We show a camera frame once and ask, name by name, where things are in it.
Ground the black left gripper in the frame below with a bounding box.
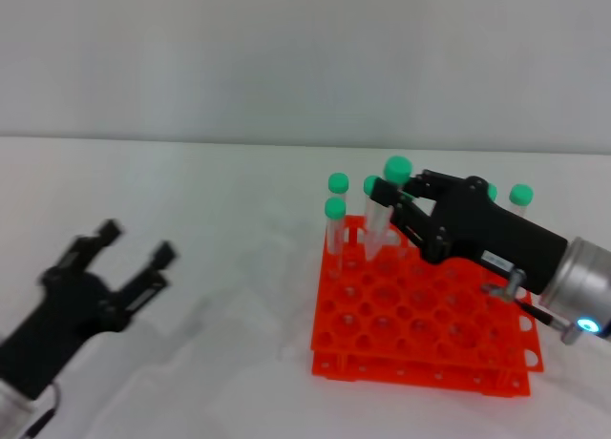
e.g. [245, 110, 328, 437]
[0, 218, 179, 403]

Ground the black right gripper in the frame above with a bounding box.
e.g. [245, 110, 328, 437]
[370, 169, 570, 296]

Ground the orange test tube rack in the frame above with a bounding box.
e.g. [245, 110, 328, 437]
[308, 214, 544, 398]

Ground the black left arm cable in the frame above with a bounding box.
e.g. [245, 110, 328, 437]
[22, 384, 64, 439]

